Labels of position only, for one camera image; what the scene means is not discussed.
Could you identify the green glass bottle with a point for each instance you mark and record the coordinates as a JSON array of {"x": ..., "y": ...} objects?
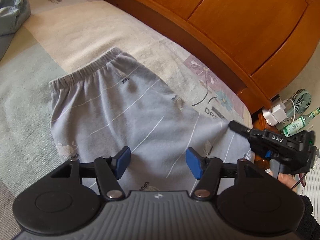
[{"x": 300, "y": 123}]

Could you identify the person's right hand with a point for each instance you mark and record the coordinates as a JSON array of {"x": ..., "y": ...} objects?
[{"x": 287, "y": 180}]

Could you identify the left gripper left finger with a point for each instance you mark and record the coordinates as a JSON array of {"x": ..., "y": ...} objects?
[{"x": 108, "y": 171}]

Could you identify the wooden bed headboard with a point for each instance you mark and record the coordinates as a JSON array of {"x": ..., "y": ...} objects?
[{"x": 257, "y": 47}]

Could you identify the pastel patchwork bed sheet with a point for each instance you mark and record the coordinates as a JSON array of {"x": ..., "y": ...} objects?
[{"x": 60, "y": 37}]

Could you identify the green handheld fan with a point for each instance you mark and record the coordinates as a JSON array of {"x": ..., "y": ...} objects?
[{"x": 298, "y": 103}]

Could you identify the white power adapter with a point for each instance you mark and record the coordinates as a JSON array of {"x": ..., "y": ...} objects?
[{"x": 279, "y": 112}]

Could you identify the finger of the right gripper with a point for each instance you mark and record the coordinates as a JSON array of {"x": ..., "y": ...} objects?
[{"x": 239, "y": 128}]

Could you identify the light grey pajama shorts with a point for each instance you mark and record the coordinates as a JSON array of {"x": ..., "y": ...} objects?
[{"x": 116, "y": 102}]

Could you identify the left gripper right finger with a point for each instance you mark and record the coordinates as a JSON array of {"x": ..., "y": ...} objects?
[{"x": 206, "y": 171}]

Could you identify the black sleeve forearm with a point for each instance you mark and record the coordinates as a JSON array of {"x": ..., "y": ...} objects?
[{"x": 308, "y": 228}]

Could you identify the light blue baseball cap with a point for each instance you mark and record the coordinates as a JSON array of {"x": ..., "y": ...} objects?
[{"x": 13, "y": 14}]

